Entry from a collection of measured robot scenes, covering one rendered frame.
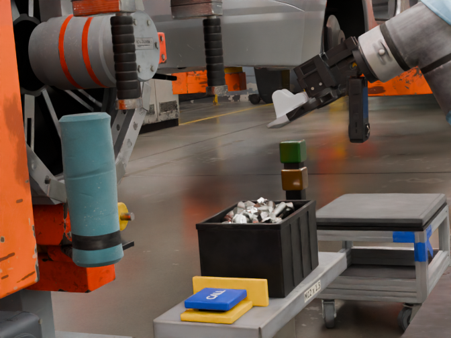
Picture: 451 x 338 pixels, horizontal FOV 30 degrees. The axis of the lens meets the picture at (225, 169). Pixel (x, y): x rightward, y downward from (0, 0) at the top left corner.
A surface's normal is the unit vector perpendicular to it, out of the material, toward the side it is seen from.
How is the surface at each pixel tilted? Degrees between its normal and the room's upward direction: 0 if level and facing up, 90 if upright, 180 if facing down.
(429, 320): 0
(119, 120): 90
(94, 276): 90
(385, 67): 120
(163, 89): 90
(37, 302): 90
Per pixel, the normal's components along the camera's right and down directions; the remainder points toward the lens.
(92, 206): 0.15, 0.16
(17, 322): 0.28, -0.92
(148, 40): 0.91, -0.01
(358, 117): -0.37, 0.18
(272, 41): 0.26, 0.34
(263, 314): -0.07, -0.99
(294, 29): 0.47, 0.23
